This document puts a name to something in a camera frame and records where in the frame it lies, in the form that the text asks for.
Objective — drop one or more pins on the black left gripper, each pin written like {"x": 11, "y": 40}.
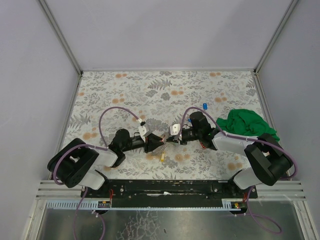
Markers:
{"x": 147, "y": 144}

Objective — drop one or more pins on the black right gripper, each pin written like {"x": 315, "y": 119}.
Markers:
{"x": 178, "y": 139}

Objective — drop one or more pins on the numbered keyring organizer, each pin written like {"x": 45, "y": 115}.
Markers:
{"x": 159, "y": 150}

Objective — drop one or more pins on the yellow tag key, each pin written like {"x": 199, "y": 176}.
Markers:
{"x": 162, "y": 157}

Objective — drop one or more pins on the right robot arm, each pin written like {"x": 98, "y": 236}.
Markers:
{"x": 268, "y": 161}

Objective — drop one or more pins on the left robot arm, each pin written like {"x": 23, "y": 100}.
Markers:
{"x": 78, "y": 163}

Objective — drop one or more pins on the green cloth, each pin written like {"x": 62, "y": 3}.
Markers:
{"x": 246, "y": 123}

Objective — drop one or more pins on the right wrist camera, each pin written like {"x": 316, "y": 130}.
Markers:
{"x": 175, "y": 129}

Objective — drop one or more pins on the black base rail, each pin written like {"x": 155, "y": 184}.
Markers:
{"x": 168, "y": 193}

